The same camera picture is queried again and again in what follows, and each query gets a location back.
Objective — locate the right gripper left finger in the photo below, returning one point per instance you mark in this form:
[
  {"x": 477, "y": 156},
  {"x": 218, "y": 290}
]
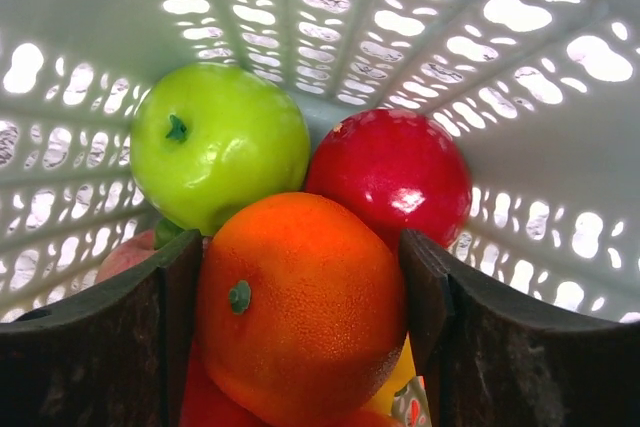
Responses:
[{"x": 115, "y": 354}]

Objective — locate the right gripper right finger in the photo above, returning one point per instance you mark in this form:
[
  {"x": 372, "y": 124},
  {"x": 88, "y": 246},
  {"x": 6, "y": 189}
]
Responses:
[{"x": 491, "y": 355}]

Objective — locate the yellow orange fruit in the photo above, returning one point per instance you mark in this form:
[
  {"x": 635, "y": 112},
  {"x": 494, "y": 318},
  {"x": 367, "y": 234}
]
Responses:
[{"x": 403, "y": 372}]

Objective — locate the orange tangerine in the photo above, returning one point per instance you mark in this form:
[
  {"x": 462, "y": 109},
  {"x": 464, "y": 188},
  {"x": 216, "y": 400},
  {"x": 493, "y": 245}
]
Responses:
[{"x": 301, "y": 310}]

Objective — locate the teal white plastic basket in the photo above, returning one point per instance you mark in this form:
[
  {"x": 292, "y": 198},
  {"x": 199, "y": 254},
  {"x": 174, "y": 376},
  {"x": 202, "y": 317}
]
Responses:
[{"x": 542, "y": 97}]

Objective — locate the red apple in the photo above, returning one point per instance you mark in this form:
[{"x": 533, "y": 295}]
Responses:
[{"x": 395, "y": 170}]

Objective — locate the green apple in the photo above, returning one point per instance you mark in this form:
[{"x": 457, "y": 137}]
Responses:
[{"x": 210, "y": 139}]

